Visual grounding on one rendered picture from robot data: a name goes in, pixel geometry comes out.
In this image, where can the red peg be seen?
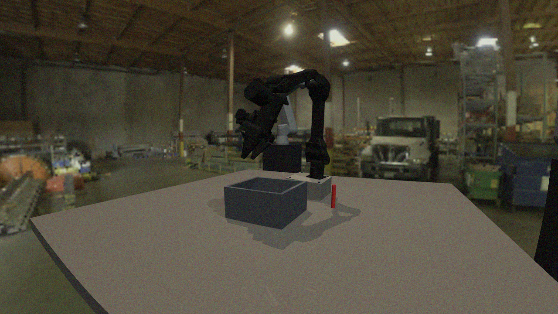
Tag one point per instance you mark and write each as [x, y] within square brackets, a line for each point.
[333, 198]

